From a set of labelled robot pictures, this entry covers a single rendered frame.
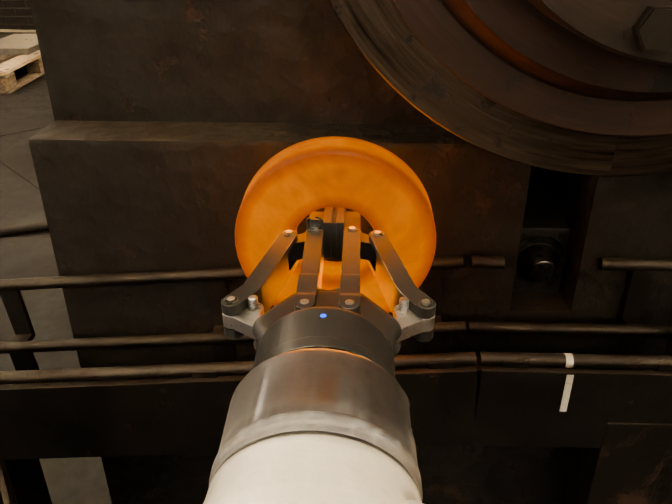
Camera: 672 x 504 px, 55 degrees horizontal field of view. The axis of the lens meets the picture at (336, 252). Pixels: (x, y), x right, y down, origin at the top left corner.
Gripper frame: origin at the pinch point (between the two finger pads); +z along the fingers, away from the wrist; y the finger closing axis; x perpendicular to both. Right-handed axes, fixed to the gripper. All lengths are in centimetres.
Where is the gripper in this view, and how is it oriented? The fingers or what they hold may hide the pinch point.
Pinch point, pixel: (335, 218)
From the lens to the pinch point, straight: 49.5
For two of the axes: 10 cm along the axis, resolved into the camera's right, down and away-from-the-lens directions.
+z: 0.3, -5.1, 8.6
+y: 10.0, 0.1, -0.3
